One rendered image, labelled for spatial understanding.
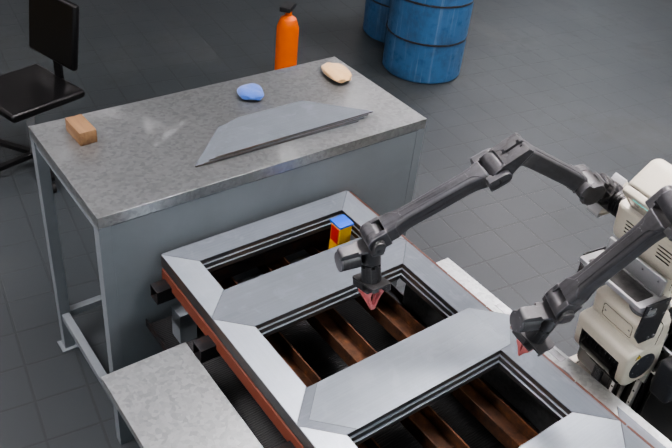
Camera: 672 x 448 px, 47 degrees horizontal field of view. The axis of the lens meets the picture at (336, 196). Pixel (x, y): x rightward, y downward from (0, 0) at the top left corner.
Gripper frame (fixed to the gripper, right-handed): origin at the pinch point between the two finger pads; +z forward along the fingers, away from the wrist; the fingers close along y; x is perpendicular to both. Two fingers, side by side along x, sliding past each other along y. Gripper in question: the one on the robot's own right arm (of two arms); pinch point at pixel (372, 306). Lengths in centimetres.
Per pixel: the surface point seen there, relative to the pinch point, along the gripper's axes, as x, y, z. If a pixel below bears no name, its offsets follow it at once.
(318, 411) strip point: -30.3, 15.9, 11.6
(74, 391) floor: -63, -113, 69
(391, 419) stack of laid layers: -13.6, 25.1, 17.0
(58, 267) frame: -56, -126, 21
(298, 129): 22, -70, -30
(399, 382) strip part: -5.8, 19.0, 12.5
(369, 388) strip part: -14.2, 16.5, 11.9
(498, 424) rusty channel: 18.3, 33.3, 30.4
